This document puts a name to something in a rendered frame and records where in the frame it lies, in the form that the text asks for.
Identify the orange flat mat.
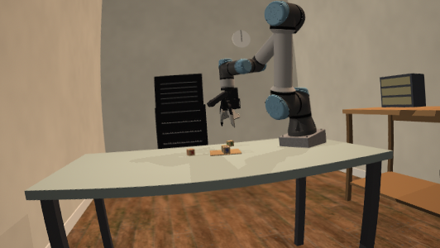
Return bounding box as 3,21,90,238
210,149,241,156

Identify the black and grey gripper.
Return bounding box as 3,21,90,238
220,87,241,127

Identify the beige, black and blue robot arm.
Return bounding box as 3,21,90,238
218,1,317,137

